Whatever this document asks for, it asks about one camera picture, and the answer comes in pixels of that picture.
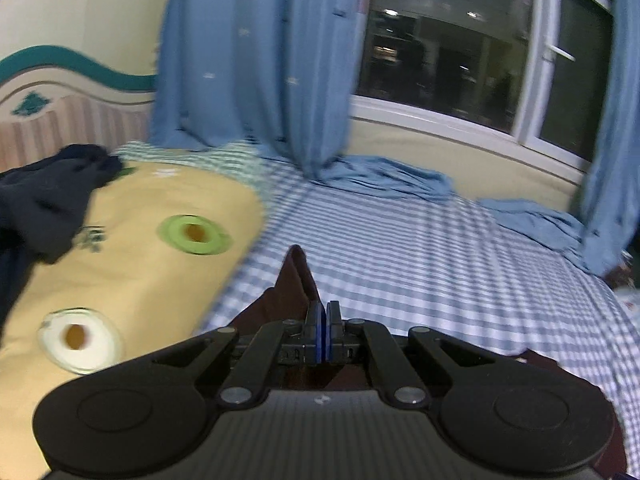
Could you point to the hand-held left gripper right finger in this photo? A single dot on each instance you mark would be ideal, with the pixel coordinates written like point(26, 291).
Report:
point(332, 334)

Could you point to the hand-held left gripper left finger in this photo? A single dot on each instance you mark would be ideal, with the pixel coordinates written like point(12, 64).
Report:
point(314, 334)

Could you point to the dark brown cloth garment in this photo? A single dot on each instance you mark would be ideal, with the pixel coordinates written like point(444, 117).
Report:
point(292, 290)

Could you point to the blue checked bed sheet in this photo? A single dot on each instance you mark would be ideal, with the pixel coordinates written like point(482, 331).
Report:
point(425, 260)

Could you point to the yellow avocado print quilt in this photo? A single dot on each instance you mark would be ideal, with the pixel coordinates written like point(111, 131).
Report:
point(145, 280)

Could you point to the green checked pillow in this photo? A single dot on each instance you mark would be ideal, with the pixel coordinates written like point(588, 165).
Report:
point(235, 165)

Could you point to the blue star print curtain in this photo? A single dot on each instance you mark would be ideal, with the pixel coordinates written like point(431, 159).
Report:
point(610, 160)
point(250, 60)

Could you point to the pile of dark clutter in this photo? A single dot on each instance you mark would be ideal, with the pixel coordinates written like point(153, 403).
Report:
point(625, 285)

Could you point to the dark navy clothing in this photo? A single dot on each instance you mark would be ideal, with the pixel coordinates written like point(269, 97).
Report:
point(45, 195)

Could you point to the white framed window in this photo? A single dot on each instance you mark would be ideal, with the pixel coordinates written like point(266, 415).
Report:
point(450, 45)

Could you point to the striped headboard with teal trim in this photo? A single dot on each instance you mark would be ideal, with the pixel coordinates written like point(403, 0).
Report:
point(85, 120)

